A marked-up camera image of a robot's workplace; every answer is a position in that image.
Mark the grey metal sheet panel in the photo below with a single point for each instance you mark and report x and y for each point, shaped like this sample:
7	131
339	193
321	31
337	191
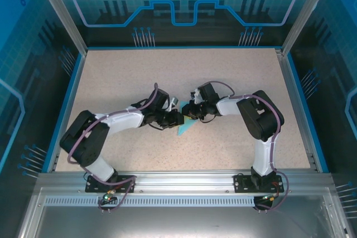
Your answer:
178	221

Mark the small connector with green light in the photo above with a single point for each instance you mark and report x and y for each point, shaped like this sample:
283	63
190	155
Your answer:
270	197
108	194

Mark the aluminium frame post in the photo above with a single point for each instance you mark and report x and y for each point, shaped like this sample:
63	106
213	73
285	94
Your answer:
302	12
64	18

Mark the aluminium frame rail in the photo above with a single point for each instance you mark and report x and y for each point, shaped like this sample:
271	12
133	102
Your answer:
184	182

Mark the aluminium side rail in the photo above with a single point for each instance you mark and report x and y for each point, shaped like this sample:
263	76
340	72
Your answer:
292	87

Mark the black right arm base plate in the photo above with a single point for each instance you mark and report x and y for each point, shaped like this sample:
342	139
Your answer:
241	183

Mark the teal paper sheet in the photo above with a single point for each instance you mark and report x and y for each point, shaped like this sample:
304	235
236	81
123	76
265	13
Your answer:
185	129

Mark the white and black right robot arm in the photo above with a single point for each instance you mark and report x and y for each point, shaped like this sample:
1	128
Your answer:
227	108

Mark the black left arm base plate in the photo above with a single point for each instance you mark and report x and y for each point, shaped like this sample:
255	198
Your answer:
127	182

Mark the blue table edge trim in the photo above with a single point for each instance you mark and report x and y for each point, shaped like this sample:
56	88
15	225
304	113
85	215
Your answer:
299	87
63	115

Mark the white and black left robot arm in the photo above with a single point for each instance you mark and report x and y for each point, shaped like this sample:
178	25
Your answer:
122	121

